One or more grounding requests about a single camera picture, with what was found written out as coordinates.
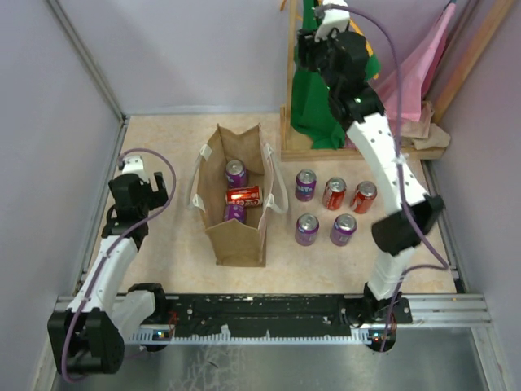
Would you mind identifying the purple fanta can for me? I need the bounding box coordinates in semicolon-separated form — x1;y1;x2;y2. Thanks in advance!
225;160;248;188
330;213;357;247
223;204;247;224
295;169;317;202
295;213;320;246

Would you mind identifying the tan canvas tote bag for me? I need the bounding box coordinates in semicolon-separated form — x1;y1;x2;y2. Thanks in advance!
186;125;288;267

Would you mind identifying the red coke can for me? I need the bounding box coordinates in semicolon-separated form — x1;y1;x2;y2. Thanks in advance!
322;177;346;210

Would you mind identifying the red cola can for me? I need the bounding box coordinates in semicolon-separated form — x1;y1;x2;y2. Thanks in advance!
350;181;378;214

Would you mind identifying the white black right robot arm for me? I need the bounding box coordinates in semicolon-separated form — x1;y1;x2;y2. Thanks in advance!
296;29;444;323

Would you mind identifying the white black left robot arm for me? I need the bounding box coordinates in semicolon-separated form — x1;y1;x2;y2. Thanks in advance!
47;172;174;383

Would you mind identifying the yellow clothes hanger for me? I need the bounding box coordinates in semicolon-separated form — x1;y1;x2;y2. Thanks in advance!
280;0;381;80

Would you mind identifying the green tank top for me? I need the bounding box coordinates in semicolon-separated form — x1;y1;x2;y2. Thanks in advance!
290;0;382;150

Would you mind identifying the pink shirt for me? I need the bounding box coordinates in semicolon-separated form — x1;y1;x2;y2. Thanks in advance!
376;1;456;134

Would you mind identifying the red coca-cola can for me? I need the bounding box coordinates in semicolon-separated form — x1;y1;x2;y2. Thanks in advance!
225;185;263;208

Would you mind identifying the wooden clothes rack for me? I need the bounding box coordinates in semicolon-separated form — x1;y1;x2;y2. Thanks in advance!
280;0;518;163

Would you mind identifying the beige cloth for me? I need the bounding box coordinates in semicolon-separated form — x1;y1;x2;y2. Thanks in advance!
401;101;451;150

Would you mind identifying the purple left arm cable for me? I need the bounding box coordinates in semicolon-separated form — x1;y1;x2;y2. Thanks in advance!
60;148;177;384

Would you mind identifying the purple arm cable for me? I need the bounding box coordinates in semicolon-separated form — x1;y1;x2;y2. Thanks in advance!
60;148;177;384
313;2;451;355

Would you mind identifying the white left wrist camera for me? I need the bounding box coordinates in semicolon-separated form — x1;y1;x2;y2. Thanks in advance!
118;155;150;182

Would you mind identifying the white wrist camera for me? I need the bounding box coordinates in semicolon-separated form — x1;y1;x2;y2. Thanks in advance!
118;155;150;182
313;0;350;42

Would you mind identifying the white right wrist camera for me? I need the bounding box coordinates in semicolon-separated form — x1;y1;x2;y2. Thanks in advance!
313;0;350;42

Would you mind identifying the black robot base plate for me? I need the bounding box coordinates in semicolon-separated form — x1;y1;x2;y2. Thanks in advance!
142;293;412;338

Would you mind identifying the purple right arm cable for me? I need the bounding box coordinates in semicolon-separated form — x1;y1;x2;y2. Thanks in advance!
313;2;451;355

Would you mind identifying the aluminium frame rail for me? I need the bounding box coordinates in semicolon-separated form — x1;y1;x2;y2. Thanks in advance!
72;292;492;346

